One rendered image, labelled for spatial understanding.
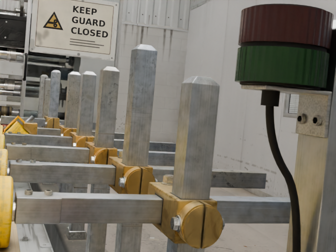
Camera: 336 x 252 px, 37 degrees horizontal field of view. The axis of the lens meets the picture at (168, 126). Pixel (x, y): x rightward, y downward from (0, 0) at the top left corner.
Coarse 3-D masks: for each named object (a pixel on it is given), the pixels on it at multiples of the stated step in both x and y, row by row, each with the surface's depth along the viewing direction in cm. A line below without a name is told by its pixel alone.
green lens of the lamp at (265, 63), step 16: (240, 48) 33; (256, 48) 31; (272, 48) 31; (288, 48) 30; (304, 48) 30; (240, 64) 32; (256, 64) 31; (272, 64) 31; (288, 64) 30; (304, 64) 30; (320, 64) 31; (240, 80) 32; (256, 80) 31; (272, 80) 31; (288, 80) 30; (304, 80) 30; (320, 80) 31
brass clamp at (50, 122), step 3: (45, 117) 201; (48, 117) 197; (51, 117) 198; (57, 117) 202; (45, 120) 201; (48, 120) 196; (51, 120) 196; (54, 120) 196; (57, 120) 197; (45, 123) 196; (48, 123) 196; (51, 123) 196; (54, 123) 196; (57, 123) 197; (60, 123) 198; (45, 126) 199; (48, 126) 196; (51, 126) 196; (54, 126) 197; (57, 126) 197
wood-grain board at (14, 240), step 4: (0, 124) 229; (12, 224) 66; (12, 228) 64; (16, 228) 64; (12, 232) 62; (16, 232) 62; (12, 236) 60; (16, 236) 60; (12, 240) 59; (16, 240) 59; (12, 244) 57; (16, 244) 57; (0, 248) 56; (4, 248) 56; (8, 248) 56; (12, 248) 56; (16, 248) 56
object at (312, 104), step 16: (320, 48) 31; (272, 96) 33; (304, 96) 35; (320, 96) 33; (272, 112) 33; (304, 112) 35; (320, 112) 33; (272, 128) 33; (304, 128) 35; (320, 128) 33; (272, 144) 33; (288, 176) 34
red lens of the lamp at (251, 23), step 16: (240, 16) 33; (256, 16) 31; (272, 16) 30; (288, 16) 30; (304, 16) 30; (320, 16) 31; (240, 32) 33; (256, 32) 31; (272, 32) 30; (288, 32) 30; (304, 32) 30; (320, 32) 31
